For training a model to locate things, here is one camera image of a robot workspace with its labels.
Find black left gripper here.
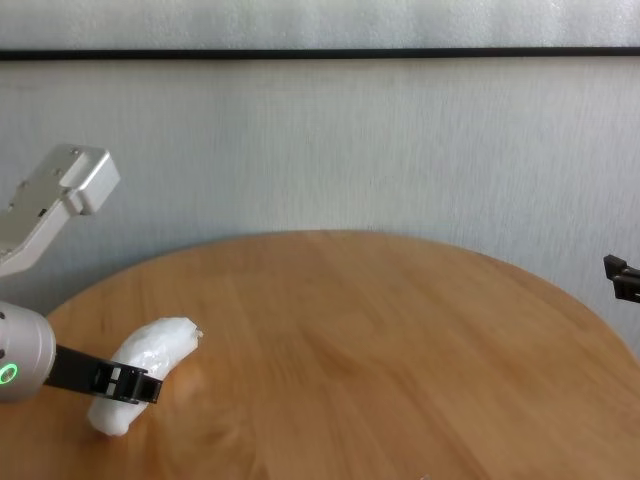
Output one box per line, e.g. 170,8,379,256
42,343,164,406

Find black wall strip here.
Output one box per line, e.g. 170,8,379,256
0,45,640,62

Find white sandbag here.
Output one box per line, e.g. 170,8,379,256
87,315,207,440

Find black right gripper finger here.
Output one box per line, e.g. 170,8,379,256
603,253,640,304

